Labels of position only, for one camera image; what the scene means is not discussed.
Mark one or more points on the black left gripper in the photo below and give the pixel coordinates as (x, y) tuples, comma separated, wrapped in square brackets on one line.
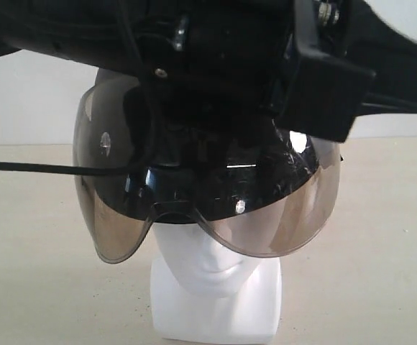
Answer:
[(216, 51)]

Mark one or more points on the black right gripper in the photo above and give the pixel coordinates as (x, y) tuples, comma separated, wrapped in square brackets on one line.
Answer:
[(343, 62)]

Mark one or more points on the black helmet with tinted visor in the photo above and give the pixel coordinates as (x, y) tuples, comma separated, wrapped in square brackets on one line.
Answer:
[(262, 191)]

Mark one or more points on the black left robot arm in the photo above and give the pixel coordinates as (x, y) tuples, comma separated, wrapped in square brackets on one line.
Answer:
[(89, 32)]

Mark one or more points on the white mannequin head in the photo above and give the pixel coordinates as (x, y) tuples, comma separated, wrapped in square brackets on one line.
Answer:
[(203, 293)]

